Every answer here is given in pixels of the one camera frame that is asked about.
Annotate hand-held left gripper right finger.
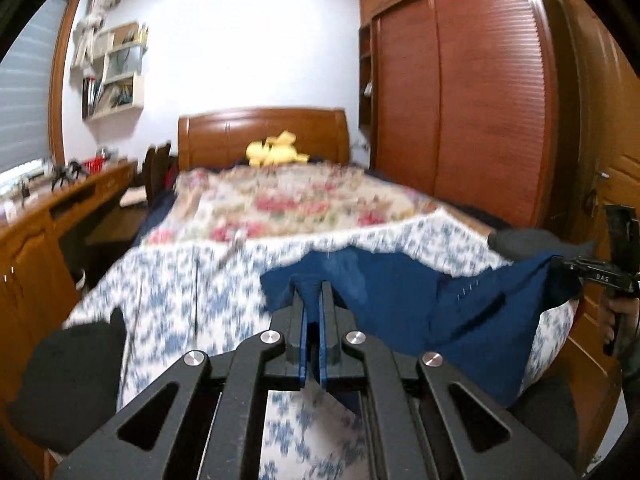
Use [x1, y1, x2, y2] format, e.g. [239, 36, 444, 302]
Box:
[317, 280, 576, 480]

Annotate wooden chair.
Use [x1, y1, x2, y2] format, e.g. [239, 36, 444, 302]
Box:
[119, 140, 179, 209]

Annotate wooden window frame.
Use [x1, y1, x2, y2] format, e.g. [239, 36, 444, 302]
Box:
[47, 0, 84, 162]

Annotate wooden louvred wardrobe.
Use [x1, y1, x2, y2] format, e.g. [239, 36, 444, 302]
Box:
[357, 0, 562, 232]

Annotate wooden door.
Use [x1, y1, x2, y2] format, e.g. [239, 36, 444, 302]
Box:
[549, 0, 640, 461]

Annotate person's right hand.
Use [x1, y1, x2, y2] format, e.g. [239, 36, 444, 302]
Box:
[598, 293, 640, 362]

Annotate tied beige curtain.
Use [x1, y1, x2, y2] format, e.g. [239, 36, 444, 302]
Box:
[70, 0, 121, 74]

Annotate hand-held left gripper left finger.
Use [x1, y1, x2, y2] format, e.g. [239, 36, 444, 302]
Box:
[52, 279, 308, 480]

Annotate row of books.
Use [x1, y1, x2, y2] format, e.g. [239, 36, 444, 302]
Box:
[82, 77, 136, 111]

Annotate rose floral blanket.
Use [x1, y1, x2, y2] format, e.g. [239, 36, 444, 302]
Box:
[172, 162, 447, 247]

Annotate blue floral bed sheet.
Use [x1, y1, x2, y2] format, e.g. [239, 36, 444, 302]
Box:
[64, 209, 577, 480]

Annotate white wall shelf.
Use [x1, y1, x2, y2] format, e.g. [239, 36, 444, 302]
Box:
[79, 20, 149, 121]

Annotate yellow plush toy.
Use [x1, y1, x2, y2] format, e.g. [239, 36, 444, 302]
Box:
[244, 130, 310, 169]

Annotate wooden desk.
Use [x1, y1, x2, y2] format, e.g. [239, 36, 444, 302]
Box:
[0, 158, 139, 461]

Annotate black gadget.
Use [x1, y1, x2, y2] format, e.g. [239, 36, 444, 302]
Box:
[49, 158, 91, 192]

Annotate metal door handle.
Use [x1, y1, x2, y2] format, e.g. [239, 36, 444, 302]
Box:
[582, 169, 611, 222]

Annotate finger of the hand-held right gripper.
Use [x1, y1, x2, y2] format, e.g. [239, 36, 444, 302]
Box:
[551, 256, 610, 287]

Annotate wooden headboard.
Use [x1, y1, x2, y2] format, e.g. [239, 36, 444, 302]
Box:
[177, 107, 350, 171]

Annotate grey window blind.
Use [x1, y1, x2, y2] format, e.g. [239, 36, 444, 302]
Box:
[0, 0, 69, 175]

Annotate navy blue blazer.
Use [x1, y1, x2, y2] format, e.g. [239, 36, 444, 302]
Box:
[261, 247, 584, 409]

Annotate dark grey folded clothes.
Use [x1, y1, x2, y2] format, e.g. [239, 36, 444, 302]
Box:
[487, 227, 597, 264]

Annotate black folded clothes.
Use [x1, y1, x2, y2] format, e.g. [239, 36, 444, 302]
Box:
[7, 307, 127, 457]

